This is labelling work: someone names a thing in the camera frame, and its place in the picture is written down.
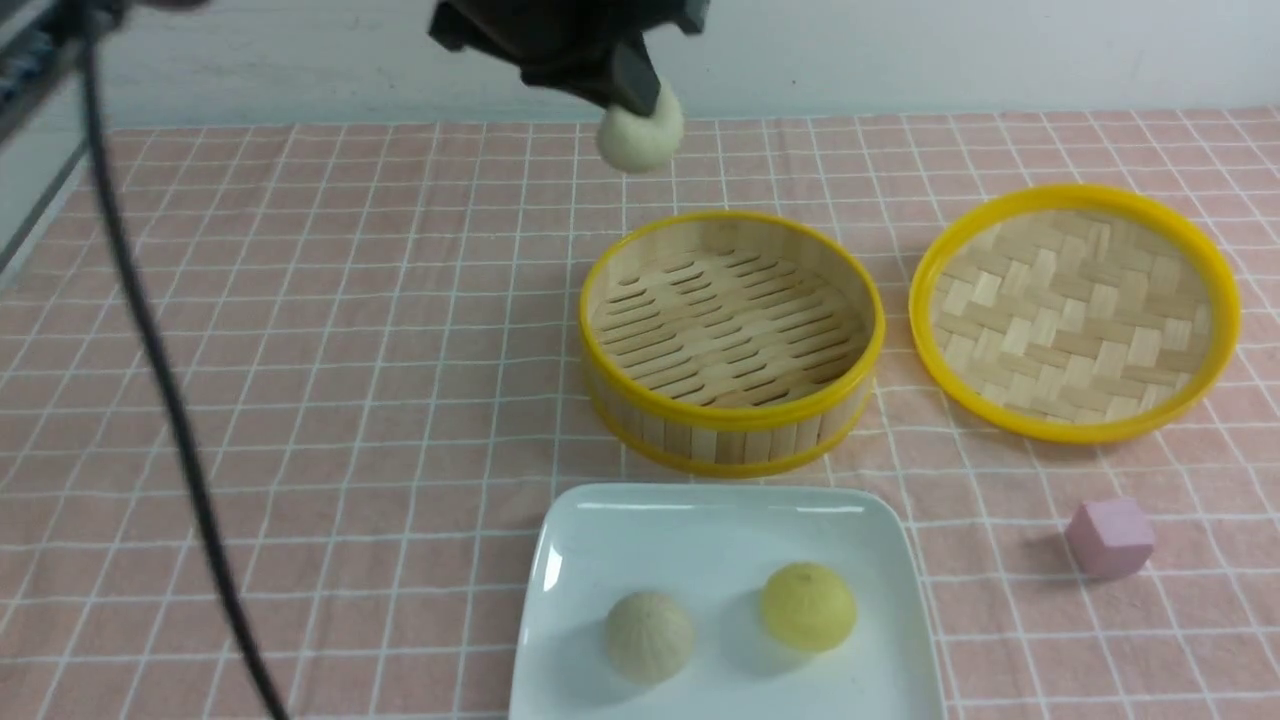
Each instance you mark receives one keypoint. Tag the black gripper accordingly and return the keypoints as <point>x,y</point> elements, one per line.
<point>571,45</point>

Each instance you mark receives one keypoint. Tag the pale steamed bun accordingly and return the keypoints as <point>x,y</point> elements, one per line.
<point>634,144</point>
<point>649,637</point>

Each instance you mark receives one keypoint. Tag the yellow steamed bun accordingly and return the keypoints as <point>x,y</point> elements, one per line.
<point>808,607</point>

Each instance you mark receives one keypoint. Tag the pale front steamed bun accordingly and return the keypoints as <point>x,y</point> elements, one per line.
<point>649,637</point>

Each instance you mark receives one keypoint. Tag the white square plate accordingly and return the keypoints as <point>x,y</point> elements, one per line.
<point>712,548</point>

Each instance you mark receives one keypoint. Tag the yellow rimmed bamboo steamer basket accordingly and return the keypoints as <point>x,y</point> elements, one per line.
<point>730,344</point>

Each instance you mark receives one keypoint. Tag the pink checked tablecloth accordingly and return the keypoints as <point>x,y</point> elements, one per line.
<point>375,327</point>

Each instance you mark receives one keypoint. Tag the yellow rimmed woven steamer lid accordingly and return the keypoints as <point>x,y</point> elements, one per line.
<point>1075,313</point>

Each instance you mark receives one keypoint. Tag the pink cube block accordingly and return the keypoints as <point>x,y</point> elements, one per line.
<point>1110,539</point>

